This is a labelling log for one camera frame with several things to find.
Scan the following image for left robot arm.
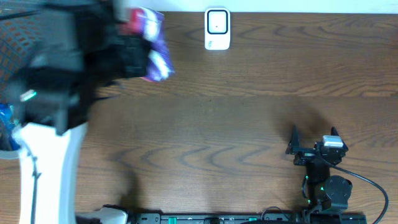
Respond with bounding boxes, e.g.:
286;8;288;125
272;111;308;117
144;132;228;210
4;1;149;223

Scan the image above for grey plastic mesh basket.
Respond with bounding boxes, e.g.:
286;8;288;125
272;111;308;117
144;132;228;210
1;1;40;159

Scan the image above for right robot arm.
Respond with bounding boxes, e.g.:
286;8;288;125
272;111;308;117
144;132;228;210
285;127;353;223

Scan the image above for red purple snack packet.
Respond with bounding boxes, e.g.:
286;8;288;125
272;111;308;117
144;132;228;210
120;7;175;82

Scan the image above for left black cable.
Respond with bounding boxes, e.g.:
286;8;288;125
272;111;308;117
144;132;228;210
18;136;43;224

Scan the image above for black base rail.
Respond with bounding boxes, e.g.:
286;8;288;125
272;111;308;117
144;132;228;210
132;212;367;224

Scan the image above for black cable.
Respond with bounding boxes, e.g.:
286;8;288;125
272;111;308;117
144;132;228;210
317;149;390;224
18;136;43;224

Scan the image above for blue Oreo cookie packet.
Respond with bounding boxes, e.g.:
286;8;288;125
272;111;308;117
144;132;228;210
1;103;20;151

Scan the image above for right black cable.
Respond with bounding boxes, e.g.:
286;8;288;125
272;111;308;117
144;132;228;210
317;149;390;224

